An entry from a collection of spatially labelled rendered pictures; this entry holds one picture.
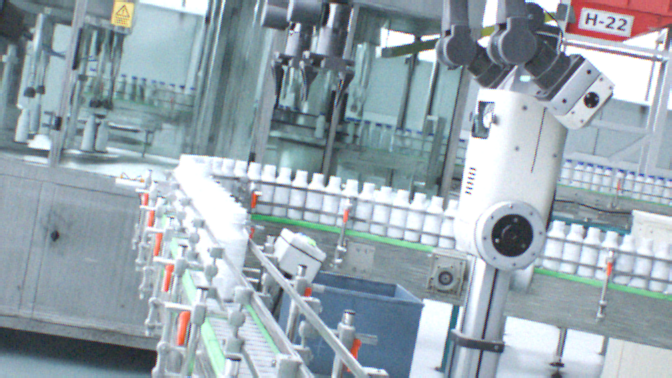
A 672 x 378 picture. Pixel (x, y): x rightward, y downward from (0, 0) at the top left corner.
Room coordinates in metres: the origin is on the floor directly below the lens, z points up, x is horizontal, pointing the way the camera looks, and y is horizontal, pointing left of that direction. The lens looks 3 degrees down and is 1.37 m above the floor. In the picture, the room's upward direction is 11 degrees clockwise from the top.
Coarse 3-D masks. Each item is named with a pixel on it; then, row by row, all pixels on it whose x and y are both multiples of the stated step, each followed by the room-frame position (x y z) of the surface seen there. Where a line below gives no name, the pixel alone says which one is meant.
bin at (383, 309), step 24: (336, 288) 3.31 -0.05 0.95; (360, 288) 3.63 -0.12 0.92; (384, 288) 3.64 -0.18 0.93; (288, 312) 3.47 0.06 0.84; (336, 312) 3.31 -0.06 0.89; (360, 312) 3.32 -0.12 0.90; (384, 312) 3.33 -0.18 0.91; (408, 312) 3.34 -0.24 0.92; (384, 336) 3.34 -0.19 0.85; (408, 336) 3.35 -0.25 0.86; (312, 360) 3.30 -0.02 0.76; (360, 360) 3.33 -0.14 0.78; (384, 360) 3.34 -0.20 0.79; (408, 360) 3.35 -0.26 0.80
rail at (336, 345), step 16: (192, 208) 3.01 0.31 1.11; (224, 256) 2.19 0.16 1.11; (272, 272) 2.13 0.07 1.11; (288, 288) 1.94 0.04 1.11; (224, 304) 2.09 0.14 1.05; (256, 304) 1.72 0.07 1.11; (304, 304) 1.79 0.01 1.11; (272, 320) 2.03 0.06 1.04; (320, 320) 1.67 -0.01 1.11; (240, 336) 1.83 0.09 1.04; (272, 336) 1.54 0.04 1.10; (288, 352) 1.42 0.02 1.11; (336, 352) 1.53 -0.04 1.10; (256, 368) 1.63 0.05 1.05; (304, 368) 1.70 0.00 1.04; (352, 368) 1.43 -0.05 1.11
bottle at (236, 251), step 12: (228, 216) 2.43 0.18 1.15; (240, 216) 2.43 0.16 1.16; (228, 228) 2.42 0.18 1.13; (240, 228) 2.43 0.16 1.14; (228, 240) 2.41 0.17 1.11; (240, 240) 2.42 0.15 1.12; (228, 252) 2.41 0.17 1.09; (240, 252) 2.42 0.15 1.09; (240, 264) 2.43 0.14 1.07; (228, 276) 2.41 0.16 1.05; (228, 288) 2.42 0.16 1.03; (228, 300) 2.42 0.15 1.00
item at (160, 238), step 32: (192, 224) 2.68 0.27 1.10; (160, 256) 2.67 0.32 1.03; (192, 256) 2.67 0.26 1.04; (160, 288) 2.67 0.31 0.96; (320, 288) 2.27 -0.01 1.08; (192, 320) 1.77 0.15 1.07; (224, 320) 1.79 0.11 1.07; (288, 320) 2.26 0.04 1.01; (352, 320) 1.82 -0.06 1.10; (160, 352) 2.21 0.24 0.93; (192, 352) 1.78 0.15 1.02; (352, 352) 1.82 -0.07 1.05
